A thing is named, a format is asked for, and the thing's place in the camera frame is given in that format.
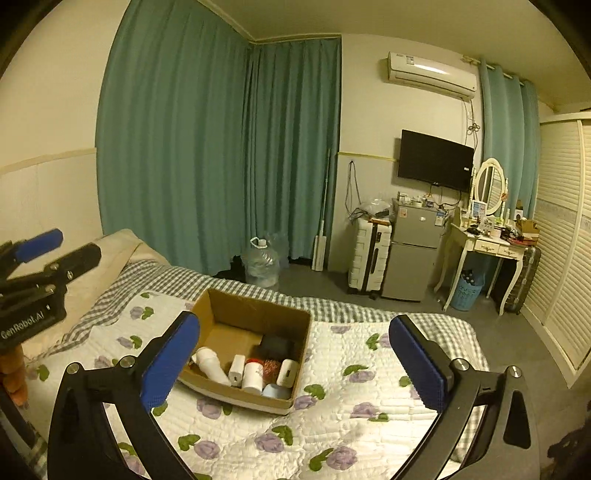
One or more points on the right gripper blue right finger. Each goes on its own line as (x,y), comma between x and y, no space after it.
(505,445)

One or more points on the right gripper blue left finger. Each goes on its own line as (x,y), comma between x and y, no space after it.
(81,443)

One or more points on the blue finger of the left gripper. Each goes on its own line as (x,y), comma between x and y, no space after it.
(13,254)
(57,274)

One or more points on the white bottle red cap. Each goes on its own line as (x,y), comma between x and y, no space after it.
(252,378)

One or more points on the light blue earbuds case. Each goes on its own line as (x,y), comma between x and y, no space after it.
(278,392)

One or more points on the pink rose card case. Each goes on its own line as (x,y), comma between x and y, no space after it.
(271,370)

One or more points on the black cylindrical bottle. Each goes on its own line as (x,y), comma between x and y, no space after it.
(275,348)

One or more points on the person's left hand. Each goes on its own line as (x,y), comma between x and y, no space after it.
(13,375)

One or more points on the beige blanket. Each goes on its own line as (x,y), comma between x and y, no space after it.
(117,250)

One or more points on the grey checked bed sheet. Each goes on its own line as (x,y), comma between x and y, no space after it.
(148,276)

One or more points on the large white charger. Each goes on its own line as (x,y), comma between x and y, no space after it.
(208,363)

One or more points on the white louvred wardrobe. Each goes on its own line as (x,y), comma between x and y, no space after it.
(558,304)

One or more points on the dark checked suitcase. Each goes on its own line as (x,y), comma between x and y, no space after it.
(519,292)

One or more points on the floral quilted bedspread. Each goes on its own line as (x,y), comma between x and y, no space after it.
(356,415)

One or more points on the large green curtain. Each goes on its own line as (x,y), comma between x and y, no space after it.
(205,140)

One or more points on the blue laundry basket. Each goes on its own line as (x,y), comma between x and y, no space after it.
(467,292)

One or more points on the small white charger block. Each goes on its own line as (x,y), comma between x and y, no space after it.
(235,372)

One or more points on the large clear water jug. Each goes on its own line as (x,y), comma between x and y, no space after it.
(262,264)

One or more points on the brown cardboard box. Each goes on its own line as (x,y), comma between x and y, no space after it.
(233,325)

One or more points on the white dressing table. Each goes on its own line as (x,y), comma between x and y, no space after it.
(482,253)

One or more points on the grey power bank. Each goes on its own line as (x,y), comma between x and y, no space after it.
(288,373)

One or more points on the silver mini fridge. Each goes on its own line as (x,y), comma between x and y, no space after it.
(415,241)

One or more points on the white flat mop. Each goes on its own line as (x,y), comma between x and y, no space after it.
(318,255)

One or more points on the white suitcase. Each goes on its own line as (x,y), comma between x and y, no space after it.
(370,255)

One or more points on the oval white vanity mirror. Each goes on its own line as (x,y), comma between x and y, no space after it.
(490,186)

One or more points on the clear plastic bag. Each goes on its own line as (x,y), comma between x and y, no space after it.
(376,208)

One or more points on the right green curtain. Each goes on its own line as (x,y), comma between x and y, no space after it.
(512,132)

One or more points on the white air conditioner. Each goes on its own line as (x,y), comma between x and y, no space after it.
(434,76)

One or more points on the black wall television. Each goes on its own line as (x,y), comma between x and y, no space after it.
(435,161)

